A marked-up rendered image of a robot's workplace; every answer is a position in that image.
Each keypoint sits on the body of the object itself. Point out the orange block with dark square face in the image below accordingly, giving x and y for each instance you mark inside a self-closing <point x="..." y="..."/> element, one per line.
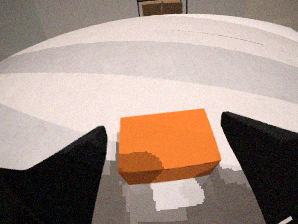
<point x="166" y="147"/>

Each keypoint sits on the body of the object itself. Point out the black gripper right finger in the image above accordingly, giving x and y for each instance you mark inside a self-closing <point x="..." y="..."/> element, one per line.
<point x="269" y="157"/>

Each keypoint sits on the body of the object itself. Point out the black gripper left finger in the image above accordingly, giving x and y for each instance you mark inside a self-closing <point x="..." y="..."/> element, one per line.
<point x="61" y="189"/>

